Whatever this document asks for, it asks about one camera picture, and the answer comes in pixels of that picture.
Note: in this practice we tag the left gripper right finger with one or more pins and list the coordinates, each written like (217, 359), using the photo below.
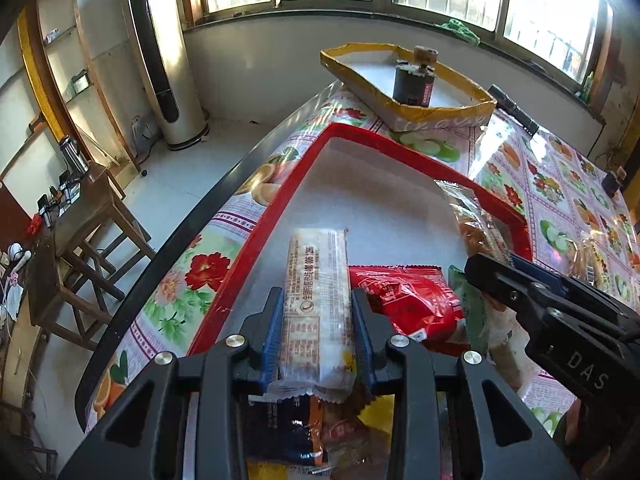
(440, 399)

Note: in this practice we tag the clear pastry packet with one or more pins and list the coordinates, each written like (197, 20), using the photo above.
(481, 232)

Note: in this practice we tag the dark blue snack packet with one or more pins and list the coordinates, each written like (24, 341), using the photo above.
(286, 431)

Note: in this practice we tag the white tower air conditioner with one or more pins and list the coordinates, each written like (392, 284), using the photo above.
(155, 33)

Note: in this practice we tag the yellow cracker snack packet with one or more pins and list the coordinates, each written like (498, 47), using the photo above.
(379, 414)

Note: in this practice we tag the floral wrapped snack packet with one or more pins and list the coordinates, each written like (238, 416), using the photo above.
(601, 270)

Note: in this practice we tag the wooden stool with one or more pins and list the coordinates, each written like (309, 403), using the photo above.
(79, 261)

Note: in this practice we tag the green long snack packet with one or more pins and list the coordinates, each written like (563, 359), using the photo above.
(474, 307)

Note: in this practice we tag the clear striped biscuit packet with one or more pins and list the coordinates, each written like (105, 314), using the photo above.
(583, 260)

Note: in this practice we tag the clear peanut snack packet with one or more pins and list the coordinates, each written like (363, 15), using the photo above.
(351, 449)

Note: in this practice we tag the black flashlight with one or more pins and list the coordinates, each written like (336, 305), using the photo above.
(504, 102)

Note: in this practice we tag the black weight in yellow tray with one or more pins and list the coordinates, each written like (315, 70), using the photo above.
(414, 81)

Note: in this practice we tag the yellow shallow tray box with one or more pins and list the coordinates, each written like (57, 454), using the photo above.
(368, 70)

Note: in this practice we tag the green cloth on windowsill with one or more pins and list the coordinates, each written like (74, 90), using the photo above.
(461, 31)

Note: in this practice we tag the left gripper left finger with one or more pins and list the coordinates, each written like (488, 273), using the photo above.
(190, 403)

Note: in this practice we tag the red shallow tray box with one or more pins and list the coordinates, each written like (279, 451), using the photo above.
(383, 196)

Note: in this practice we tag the white long biscuit packet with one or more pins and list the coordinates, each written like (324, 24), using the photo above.
(317, 353)

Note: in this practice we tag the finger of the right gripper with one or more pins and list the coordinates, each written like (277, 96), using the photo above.
(517, 291)
(552, 280)

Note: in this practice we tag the small black weight far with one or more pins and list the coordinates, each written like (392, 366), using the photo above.
(613, 180)

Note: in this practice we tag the red snack packet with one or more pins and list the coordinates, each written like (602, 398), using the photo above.
(419, 303)

